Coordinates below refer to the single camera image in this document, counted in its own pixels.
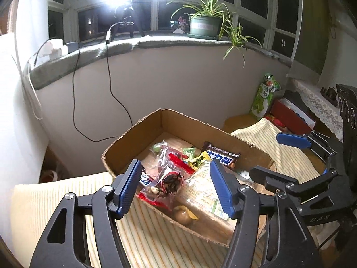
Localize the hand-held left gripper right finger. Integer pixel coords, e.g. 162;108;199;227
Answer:
209;160;324;268

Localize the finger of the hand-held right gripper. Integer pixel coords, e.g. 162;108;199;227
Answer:
276;130;343;162
249;165;339;210

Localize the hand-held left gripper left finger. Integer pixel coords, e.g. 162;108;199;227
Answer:
29;159;143;268

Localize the brown chocolate bar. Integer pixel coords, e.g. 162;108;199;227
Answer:
138;165;157;193
201;141;241;171

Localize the clear bread pack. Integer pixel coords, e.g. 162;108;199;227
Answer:
178;162;263;224

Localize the green white ring candy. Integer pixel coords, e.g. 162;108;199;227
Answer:
236;170;253;185

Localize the yellow snack packet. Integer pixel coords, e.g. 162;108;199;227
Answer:
187;151;212;171

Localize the red dark snack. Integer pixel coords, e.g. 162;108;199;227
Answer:
139;147;197;210

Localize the round brown candy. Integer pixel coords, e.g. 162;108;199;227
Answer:
173;205;200;225

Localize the small pale green candy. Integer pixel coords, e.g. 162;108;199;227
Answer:
151;142;169;154

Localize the cardboard box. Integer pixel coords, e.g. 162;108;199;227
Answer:
101;108;277;248

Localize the person's right hand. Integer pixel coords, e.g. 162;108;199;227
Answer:
308;222;345;250

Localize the red box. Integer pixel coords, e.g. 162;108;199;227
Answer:
269;98;317;136

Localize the red snack packet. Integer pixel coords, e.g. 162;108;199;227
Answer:
265;114;291;132

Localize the white lace cloth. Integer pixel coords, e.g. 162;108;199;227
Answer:
287;78;345;141

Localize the green snack bag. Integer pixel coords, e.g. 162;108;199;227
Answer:
251;73;281;120

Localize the small dark ornament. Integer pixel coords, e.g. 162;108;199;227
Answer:
320;86;338;101

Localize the grey window sill mat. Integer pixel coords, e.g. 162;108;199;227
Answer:
29;35;291;90

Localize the white cabinet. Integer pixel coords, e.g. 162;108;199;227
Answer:
0;33;51;185

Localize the potted spider plant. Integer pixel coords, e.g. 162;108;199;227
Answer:
167;0;263;67

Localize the white power strip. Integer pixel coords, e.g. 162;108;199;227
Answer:
39;39;69;62

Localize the small figurine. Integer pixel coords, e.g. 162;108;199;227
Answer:
171;17;186;35

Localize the black tripod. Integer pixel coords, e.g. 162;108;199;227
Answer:
113;3;145;38

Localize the white cable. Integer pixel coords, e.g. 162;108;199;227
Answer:
11;56;44;120

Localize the black cable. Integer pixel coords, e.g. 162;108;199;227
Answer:
72;21;134;143

